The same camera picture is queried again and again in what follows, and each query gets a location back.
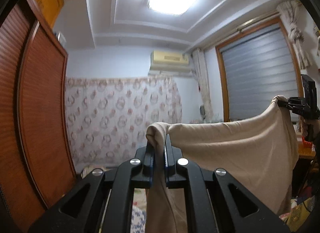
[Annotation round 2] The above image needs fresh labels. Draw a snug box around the yellow wooden overhead cabinet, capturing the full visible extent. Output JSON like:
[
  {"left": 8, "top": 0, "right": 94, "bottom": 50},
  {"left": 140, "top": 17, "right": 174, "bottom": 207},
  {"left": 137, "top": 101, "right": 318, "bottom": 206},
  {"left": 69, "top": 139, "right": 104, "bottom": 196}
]
[{"left": 27, "top": 0, "right": 64, "bottom": 29}]

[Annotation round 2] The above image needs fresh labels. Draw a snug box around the person's right hand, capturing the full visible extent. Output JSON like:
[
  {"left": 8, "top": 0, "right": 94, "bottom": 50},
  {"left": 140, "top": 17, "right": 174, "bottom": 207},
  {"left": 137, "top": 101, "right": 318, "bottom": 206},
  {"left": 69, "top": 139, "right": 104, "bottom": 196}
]
[{"left": 301, "top": 118, "right": 310, "bottom": 136}]

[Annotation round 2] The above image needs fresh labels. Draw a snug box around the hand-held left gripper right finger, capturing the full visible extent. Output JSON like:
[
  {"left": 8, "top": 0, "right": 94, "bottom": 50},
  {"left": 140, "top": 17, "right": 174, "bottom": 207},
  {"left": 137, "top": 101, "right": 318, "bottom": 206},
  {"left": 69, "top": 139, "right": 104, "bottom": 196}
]
[{"left": 164, "top": 135, "right": 292, "bottom": 233}]

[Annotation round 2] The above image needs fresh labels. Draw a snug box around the wooden sideboard cabinet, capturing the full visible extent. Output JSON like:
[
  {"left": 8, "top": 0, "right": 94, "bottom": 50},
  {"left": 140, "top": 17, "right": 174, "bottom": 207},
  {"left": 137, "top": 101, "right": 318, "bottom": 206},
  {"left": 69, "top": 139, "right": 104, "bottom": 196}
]
[{"left": 291, "top": 133, "right": 320, "bottom": 198}]

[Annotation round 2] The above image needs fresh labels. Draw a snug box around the tied floral curtain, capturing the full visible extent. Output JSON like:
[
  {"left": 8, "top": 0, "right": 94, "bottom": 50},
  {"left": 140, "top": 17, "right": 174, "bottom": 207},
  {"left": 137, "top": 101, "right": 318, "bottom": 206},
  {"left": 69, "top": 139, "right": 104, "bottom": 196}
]
[
  {"left": 276, "top": 0, "right": 312, "bottom": 69},
  {"left": 192, "top": 48, "right": 214, "bottom": 123}
]

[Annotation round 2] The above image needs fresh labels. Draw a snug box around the blue floral bedsheet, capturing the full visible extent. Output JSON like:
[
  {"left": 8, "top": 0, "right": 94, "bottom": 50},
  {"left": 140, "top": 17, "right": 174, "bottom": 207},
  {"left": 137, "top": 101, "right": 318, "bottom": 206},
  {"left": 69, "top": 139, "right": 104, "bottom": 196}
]
[{"left": 131, "top": 207, "right": 148, "bottom": 233}]

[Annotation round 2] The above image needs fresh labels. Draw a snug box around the yellow printed box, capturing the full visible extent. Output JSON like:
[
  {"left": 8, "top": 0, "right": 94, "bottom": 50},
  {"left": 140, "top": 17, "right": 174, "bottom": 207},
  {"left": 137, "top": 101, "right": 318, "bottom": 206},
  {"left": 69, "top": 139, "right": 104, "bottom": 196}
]
[{"left": 286, "top": 198, "right": 315, "bottom": 226}]

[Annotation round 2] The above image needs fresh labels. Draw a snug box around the beige printed t-shirt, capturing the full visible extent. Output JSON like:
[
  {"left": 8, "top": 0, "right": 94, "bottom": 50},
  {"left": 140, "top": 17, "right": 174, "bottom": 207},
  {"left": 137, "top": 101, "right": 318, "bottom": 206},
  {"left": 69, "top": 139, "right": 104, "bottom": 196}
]
[{"left": 146, "top": 95, "right": 300, "bottom": 233}]

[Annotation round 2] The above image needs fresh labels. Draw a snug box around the ring patterned sheer curtain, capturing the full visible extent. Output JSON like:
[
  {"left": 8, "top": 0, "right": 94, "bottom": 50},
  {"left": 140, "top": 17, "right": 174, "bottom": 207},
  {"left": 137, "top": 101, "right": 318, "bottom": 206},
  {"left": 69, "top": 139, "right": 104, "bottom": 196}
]
[{"left": 64, "top": 76, "right": 183, "bottom": 167}]

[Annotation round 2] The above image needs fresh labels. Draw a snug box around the cream wall air conditioner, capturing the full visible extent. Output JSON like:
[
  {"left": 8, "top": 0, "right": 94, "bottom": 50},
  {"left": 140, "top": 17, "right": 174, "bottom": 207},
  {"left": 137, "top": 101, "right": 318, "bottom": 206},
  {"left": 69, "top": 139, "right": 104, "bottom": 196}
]
[{"left": 149, "top": 50, "right": 192, "bottom": 77}]

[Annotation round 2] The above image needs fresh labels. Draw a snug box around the metal curtain rail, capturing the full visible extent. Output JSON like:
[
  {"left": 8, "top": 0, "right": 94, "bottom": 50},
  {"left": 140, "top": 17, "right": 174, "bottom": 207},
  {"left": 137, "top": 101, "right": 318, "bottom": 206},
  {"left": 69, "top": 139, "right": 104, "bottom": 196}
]
[{"left": 236, "top": 10, "right": 280, "bottom": 32}]

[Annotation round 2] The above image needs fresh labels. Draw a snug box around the red basket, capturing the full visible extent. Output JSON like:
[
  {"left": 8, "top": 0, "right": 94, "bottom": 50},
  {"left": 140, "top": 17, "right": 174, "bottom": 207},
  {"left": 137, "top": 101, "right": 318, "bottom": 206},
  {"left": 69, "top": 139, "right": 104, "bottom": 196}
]
[{"left": 301, "top": 136, "right": 314, "bottom": 148}]

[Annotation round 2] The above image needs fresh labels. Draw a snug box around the wooden louvered wardrobe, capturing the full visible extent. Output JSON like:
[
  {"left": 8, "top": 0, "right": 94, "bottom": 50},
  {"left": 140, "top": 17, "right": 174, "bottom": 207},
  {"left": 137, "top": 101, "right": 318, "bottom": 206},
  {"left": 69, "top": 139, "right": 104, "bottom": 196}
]
[{"left": 0, "top": 0, "right": 77, "bottom": 231}]

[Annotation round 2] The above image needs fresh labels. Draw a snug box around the grey window blind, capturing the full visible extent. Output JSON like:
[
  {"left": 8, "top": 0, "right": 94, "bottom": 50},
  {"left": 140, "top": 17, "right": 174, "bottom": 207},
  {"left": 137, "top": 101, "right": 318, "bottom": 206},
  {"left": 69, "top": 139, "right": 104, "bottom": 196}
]
[{"left": 221, "top": 24, "right": 297, "bottom": 121}]

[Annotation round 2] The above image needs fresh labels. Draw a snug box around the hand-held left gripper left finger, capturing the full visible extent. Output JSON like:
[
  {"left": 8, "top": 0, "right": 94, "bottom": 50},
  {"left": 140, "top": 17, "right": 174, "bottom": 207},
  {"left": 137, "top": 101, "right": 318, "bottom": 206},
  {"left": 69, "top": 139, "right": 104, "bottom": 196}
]
[{"left": 27, "top": 139, "right": 157, "bottom": 233}]

